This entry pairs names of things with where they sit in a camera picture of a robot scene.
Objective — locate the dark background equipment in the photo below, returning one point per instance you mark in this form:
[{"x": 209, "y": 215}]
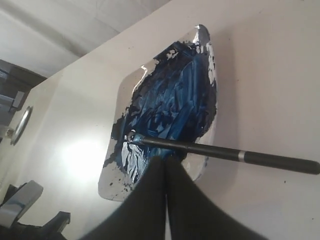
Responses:
[{"x": 15, "y": 85}]

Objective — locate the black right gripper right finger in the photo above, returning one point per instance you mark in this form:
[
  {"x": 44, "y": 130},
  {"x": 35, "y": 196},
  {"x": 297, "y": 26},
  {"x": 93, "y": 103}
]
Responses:
[{"x": 193, "y": 216}]

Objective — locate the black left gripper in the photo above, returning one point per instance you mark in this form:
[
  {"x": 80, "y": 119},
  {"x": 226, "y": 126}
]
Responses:
[{"x": 52, "y": 230}]

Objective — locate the white tray with blue paint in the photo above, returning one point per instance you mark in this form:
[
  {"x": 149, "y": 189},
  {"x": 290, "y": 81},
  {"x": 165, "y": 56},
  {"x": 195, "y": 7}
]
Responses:
[{"x": 173, "y": 96}]

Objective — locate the round silver metal object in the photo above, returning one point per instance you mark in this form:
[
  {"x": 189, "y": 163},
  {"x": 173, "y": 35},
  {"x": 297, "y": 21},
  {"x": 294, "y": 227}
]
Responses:
[{"x": 18, "y": 131}]

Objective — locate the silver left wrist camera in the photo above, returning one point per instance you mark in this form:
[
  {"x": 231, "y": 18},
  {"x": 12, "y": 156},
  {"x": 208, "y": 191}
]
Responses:
[{"x": 19, "y": 203}]

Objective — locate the black paintbrush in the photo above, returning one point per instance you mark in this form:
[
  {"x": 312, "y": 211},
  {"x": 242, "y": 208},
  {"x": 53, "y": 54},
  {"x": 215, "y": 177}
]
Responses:
[{"x": 249, "y": 157}]

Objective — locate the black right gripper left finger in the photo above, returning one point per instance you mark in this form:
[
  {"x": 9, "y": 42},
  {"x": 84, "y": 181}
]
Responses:
[{"x": 142, "y": 216}]

